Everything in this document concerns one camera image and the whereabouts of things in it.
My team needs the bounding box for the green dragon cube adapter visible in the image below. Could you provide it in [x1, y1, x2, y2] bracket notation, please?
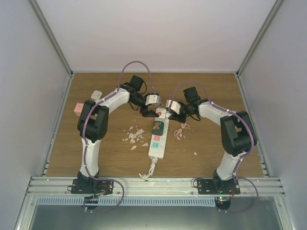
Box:
[152, 121, 164, 136]

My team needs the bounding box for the white power strip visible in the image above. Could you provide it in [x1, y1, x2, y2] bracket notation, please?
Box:
[148, 112, 171, 160]

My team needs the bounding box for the white rounded square adapter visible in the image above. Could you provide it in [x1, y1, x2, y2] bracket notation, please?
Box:
[91, 90, 103, 101]

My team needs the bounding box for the pink cube socket adapter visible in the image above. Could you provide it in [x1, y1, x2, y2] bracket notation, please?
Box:
[73, 103, 84, 117]

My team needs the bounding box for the white power strip cord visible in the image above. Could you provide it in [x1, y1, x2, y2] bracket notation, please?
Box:
[138, 157, 159, 180]

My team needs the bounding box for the white cube adapter red print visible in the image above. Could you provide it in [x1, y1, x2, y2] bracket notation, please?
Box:
[155, 107, 166, 119]

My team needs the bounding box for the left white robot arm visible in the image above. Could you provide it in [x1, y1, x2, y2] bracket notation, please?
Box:
[77, 75, 161, 194]

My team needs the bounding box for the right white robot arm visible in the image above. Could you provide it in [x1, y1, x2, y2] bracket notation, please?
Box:
[165, 87, 257, 194]

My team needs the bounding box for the white paper scrap pile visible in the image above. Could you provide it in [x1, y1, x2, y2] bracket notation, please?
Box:
[122, 126, 150, 151]

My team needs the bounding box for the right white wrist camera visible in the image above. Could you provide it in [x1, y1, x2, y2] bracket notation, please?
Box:
[165, 100, 181, 115]

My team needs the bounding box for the pink coiled usb cable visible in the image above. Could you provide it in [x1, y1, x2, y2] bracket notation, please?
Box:
[172, 122, 191, 139]

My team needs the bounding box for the grey slotted cable duct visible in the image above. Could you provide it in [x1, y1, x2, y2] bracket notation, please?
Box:
[36, 196, 215, 207]

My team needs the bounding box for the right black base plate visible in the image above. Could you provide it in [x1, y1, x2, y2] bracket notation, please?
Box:
[192, 177, 241, 195]

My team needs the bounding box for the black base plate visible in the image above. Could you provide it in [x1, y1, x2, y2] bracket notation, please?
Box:
[67, 178, 114, 196]
[192, 177, 241, 195]

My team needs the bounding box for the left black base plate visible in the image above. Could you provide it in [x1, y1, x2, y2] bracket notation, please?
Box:
[67, 178, 114, 196]

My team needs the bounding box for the aluminium front rail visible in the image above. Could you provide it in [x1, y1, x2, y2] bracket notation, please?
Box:
[26, 177, 285, 197]

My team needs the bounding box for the right aluminium frame post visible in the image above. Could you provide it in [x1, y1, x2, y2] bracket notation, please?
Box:
[235, 0, 284, 78]

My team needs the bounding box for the aluminium frame post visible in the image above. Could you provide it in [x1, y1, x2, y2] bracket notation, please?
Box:
[235, 0, 284, 78]
[28, 0, 73, 78]

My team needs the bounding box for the left aluminium frame post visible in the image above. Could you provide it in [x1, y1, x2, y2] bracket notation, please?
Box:
[28, 0, 73, 78]

